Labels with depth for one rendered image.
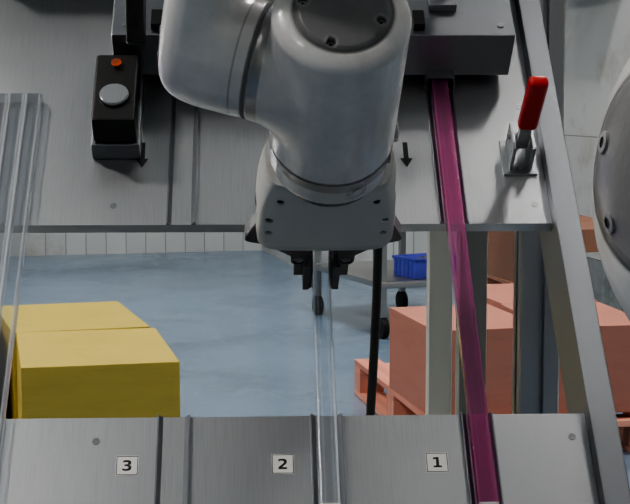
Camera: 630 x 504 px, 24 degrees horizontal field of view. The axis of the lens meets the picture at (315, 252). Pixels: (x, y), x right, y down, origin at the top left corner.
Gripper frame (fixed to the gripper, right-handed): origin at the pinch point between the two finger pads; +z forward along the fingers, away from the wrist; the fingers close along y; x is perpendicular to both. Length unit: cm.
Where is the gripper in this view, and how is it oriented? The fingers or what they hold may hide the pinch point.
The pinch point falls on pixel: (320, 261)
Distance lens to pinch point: 113.6
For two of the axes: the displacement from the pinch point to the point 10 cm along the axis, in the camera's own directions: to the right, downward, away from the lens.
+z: -0.4, 4.7, 8.8
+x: 0.2, 8.8, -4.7
